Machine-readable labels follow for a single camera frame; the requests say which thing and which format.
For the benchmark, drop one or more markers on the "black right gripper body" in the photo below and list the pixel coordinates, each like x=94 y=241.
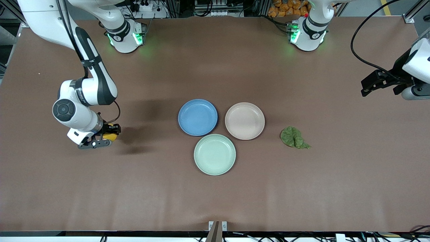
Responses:
x=106 y=129

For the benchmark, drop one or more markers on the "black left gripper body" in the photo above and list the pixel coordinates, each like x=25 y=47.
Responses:
x=400 y=69

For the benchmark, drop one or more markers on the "yellow lemon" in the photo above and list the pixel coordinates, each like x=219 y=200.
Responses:
x=111 y=136

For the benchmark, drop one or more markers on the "green lettuce leaf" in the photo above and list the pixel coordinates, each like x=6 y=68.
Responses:
x=293 y=136

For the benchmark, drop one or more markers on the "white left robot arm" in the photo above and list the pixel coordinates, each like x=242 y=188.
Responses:
x=310 y=30

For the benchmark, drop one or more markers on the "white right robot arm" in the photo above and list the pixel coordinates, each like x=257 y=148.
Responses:
x=84 y=90

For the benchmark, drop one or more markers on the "blue round plate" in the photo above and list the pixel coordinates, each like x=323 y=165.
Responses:
x=198 y=117

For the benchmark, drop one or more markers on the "mint green round plate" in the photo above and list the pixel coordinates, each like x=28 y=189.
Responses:
x=215 y=154

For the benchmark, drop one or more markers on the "bag of orange fruit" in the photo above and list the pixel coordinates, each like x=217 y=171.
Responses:
x=287 y=8

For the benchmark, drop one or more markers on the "white power strip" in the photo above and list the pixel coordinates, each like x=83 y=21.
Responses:
x=146 y=7

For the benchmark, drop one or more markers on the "beige round plate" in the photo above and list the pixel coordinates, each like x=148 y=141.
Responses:
x=245 y=121

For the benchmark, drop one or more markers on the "aluminium frame profile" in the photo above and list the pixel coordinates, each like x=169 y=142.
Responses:
x=416 y=11

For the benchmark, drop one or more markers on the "black table edge rail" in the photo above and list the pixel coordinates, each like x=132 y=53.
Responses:
x=100 y=233

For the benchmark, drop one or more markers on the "metal table edge bracket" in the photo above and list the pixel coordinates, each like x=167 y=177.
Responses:
x=217 y=230

